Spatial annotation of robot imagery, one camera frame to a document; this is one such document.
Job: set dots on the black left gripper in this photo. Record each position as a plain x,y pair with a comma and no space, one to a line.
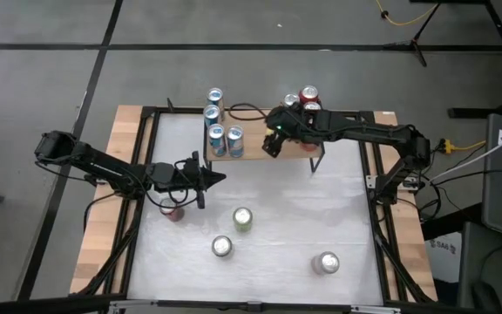
172,176

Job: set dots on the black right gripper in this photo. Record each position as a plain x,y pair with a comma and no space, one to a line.
292,124

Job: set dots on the silver Diet Coke can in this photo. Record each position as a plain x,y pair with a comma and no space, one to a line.
328,262
290,99
221,245

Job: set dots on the blue silver Red Bull can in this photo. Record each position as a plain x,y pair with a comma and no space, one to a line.
211,112
215,94
216,131
235,132

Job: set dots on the green Sanzo can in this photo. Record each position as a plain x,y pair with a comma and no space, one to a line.
242,216

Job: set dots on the red Coca-Cola can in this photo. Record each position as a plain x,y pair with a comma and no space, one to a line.
173,213

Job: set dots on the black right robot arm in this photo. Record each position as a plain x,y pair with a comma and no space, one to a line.
373,131

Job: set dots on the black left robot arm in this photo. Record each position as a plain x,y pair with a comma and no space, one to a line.
103,165

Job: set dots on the wooden shelf with black legs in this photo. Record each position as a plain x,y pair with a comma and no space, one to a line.
255,146

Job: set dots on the black tripod stand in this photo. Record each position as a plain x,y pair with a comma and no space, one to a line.
415,43

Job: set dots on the yellow power plug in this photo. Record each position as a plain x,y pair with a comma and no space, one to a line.
448,146

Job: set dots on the white printed box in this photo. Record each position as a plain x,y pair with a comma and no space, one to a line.
445,261

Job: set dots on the dark grey desk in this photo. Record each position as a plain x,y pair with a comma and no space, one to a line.
486,261

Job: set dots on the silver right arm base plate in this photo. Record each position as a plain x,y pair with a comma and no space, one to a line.
371,182

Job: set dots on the silver metal bracket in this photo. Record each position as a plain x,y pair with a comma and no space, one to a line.
375,310
133,304

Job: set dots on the black desk frame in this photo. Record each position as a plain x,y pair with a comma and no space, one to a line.
469,113

